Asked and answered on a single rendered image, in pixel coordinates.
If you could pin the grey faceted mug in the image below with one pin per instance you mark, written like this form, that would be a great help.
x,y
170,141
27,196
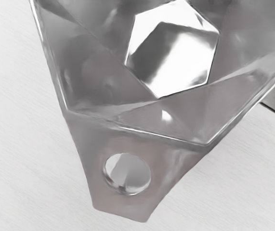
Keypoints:
x,y
98,79

